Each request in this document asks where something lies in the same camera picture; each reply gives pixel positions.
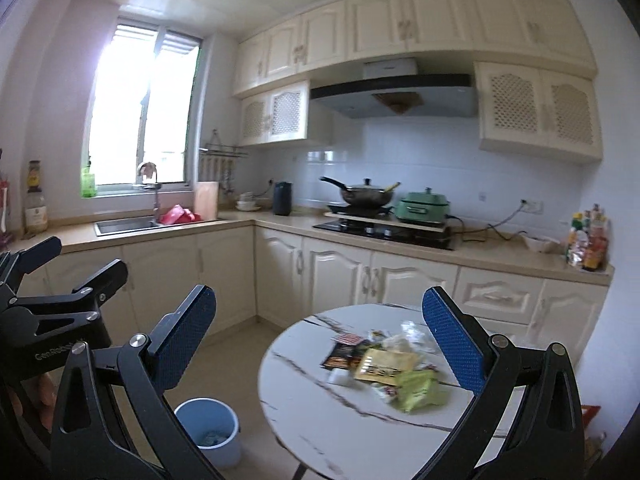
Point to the green electric cooker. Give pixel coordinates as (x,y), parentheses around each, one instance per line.
(425,207)

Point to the round white marble table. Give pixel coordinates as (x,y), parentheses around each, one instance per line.
(349,432)

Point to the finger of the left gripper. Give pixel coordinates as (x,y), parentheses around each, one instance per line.
(95,284)
(23,274)

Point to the black red snack packet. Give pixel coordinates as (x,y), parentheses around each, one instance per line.
(347,352)

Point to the clear plastic wrap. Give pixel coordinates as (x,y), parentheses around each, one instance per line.
(412,337)

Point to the white bowl on counter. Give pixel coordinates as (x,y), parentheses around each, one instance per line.
(540,244)

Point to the black gas stove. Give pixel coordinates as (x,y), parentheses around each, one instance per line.
(381,224)

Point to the steel sink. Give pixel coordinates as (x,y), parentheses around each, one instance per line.
(125,225)

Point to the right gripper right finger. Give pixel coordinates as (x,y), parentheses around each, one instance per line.
(525,418)

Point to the light blue trash bin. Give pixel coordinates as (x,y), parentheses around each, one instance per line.
(215,429)

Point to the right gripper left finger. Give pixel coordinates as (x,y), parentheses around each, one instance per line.
(112,420)

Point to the wall utensil rack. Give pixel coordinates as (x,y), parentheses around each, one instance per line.
(217,162)

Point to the window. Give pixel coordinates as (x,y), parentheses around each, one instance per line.
(141,106)

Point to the green bottle on sill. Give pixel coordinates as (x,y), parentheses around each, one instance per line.
(87,182)

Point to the gold soup sachet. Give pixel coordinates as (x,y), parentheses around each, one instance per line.
(384,366)

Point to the stacked white bowls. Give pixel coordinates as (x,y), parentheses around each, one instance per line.
(247,202)

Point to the green snack wrapper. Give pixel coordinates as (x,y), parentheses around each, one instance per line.
(418,389)

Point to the lower cream base cabinets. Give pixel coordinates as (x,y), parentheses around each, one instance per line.
(281,274)

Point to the condiment bottles cluster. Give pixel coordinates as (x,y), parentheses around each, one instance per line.
(587,241)

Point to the sauce bottle yellow label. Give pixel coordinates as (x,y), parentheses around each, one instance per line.
(35,208)

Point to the upper cream wall cabinets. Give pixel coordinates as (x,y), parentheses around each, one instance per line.
(530,60)

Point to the red dish basin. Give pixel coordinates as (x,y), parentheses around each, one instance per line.
(178,215)

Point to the wooden cutting board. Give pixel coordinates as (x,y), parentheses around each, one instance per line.
(206,196)

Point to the chrome faucet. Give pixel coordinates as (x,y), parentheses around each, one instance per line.
(147,172)

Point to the black electric kettle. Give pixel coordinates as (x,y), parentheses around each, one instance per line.
(282,199)

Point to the black range hood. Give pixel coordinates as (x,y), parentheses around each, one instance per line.
(397,88)

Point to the black wok with lid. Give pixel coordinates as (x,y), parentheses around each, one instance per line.
(364,195)

